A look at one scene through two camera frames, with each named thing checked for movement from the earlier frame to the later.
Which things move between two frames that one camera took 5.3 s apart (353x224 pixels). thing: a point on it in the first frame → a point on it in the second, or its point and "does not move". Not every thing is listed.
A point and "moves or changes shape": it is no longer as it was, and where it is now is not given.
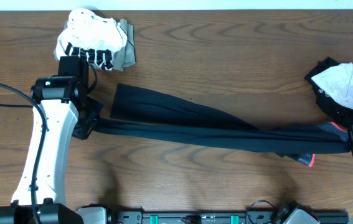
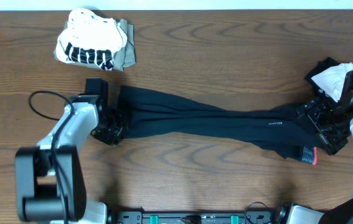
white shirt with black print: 91,37 does not move
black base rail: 213,217 does not move
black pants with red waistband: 142,115 moves or changes shape
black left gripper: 83,132 → 117,136
